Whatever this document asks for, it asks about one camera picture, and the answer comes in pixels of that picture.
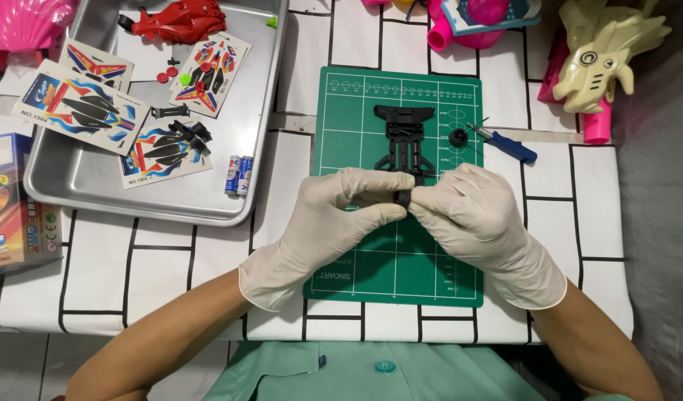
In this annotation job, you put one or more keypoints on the person's right hand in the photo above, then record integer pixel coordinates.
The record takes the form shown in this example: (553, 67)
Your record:
(480, 223)

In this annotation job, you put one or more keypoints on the person's left hand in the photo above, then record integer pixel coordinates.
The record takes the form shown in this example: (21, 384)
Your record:
(313, 223)

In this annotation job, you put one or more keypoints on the small black toy tyre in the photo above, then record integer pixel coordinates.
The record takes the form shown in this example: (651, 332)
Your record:
(403, 198)

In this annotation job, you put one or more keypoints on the green cutting mat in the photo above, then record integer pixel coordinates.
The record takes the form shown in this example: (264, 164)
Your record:
(375, 262)

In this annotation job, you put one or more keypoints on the blue white battery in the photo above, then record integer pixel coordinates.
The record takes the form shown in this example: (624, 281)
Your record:
(232, 175)
(245, 177)

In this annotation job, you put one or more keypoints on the black toy wheel hub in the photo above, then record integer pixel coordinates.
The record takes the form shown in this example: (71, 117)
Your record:
(458, 137)

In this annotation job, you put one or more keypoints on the black toy car chassis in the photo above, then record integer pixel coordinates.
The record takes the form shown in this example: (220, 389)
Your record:
(404, 145)

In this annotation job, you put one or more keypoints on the black plastic parts cluster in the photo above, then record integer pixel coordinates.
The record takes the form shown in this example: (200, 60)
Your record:
(194, 135)

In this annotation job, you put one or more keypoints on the person's green shirt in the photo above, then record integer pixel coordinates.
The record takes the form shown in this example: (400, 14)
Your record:
(319, 378)

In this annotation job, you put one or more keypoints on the green shirt button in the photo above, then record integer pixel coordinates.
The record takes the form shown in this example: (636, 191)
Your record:
(385, 366)

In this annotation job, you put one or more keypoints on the blue wave sticker sheet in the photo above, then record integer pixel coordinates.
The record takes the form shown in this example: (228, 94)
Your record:
(158, 161)

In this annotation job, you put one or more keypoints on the white black lined tablecloth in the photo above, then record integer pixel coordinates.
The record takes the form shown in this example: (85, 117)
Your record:
(152, 267)

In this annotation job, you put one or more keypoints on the red blue sticker sheet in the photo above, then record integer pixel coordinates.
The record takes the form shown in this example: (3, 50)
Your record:
(216, 69)

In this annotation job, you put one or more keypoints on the pink plastic toy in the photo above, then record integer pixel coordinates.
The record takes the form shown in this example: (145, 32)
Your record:
(469, 39)

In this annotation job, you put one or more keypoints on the small green plastic disc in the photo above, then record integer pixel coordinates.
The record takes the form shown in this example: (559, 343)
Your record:
(185, 79)

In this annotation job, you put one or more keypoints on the cream fish toy gun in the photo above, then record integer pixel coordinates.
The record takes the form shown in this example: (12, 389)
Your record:
(603, 61)

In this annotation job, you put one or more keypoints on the small green plastic piece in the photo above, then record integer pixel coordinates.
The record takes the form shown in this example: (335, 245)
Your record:
(272, 23)

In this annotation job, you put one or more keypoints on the blue toy card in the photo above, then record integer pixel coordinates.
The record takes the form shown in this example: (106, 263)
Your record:
(519, 16)

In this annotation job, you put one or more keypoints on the metal tray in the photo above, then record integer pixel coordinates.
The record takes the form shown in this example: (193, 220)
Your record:
(96, 184)

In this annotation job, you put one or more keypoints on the white paper sheet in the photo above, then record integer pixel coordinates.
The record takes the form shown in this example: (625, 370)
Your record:
(146, 58)

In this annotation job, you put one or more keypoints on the red toy car body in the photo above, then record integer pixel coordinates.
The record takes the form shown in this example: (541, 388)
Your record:
(180, 22)

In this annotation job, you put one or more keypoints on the large colourful sticker sheet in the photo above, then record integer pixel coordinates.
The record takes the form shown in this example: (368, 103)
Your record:
(80, 108)

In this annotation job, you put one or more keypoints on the small flame sticker sheet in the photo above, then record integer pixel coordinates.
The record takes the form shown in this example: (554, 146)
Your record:
(96, 64)

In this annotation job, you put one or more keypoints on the colourful toy car box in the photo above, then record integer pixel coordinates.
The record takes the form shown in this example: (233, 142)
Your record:
(13, 223)

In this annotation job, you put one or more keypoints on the pink shell toy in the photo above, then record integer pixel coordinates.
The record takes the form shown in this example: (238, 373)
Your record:
(24, 22)

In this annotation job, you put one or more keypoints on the black plastic bracket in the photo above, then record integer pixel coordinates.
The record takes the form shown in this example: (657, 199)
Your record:
(170, 111)

